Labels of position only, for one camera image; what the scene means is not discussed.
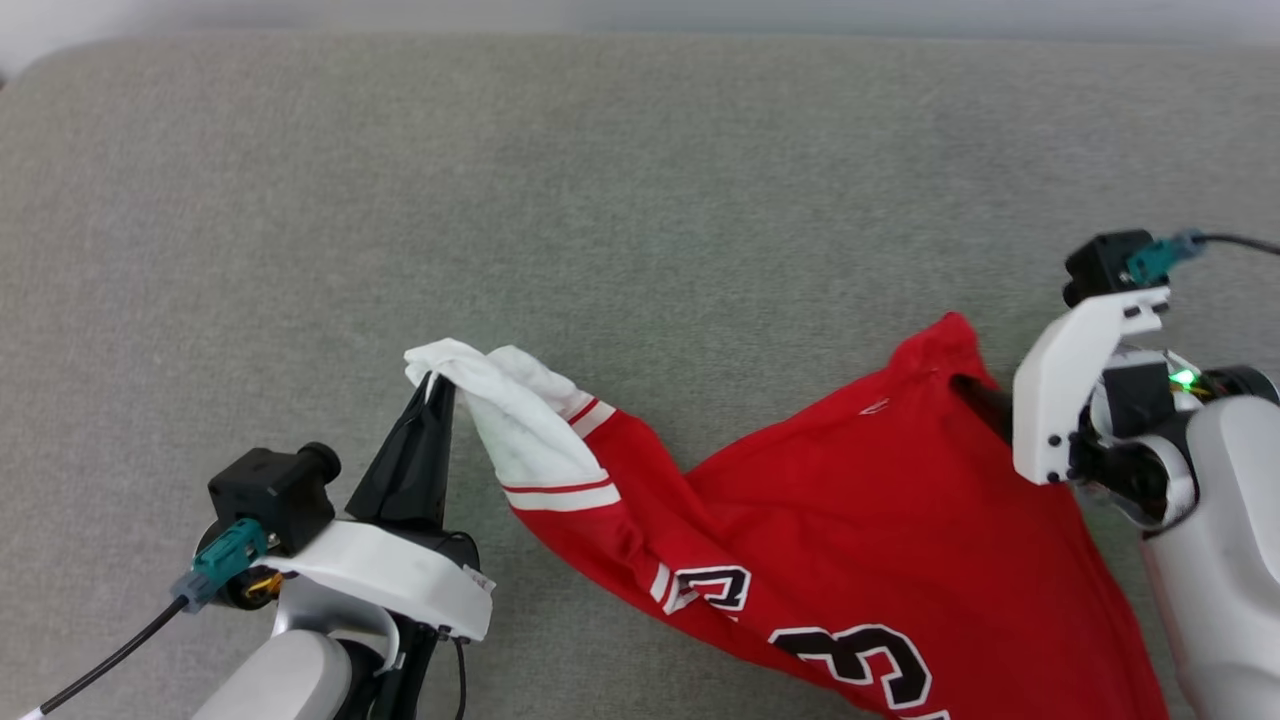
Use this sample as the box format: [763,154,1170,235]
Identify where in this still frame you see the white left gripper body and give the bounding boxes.
[265,520,494,641]

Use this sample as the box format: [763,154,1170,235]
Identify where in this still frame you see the teal camera connector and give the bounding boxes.
[170,518,270,612]
[1124,229,1207,287]

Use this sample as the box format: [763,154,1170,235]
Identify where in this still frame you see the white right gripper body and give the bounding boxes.
[1012,287,1172,487]

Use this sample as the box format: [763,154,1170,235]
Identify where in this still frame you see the black left camera cable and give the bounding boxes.
[20,595,191,720]

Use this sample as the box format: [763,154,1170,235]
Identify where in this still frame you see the thin black left gripper cable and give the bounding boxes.
[440,635,471,720]

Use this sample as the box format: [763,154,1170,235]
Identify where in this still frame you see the teal right camera connector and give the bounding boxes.
[1124,229,1207,287]

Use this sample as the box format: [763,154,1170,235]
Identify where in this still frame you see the teal left camera connector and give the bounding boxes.
[170,518,270,612]

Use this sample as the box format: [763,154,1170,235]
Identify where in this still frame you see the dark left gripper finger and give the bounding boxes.
[345,373,442,530]
[431,379,457,532]

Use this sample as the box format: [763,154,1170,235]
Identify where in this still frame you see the red basketball jersey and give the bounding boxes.
[404,312,1171,720]

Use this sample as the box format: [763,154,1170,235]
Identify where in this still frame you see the black camera cable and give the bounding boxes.
[1200,232,1280,257]
[20,595,191,720]

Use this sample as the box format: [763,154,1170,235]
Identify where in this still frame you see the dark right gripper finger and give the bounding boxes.
[950,375,1016,444]

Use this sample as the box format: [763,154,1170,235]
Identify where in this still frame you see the black right camera cable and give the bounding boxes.
[1200,232,1280,257]

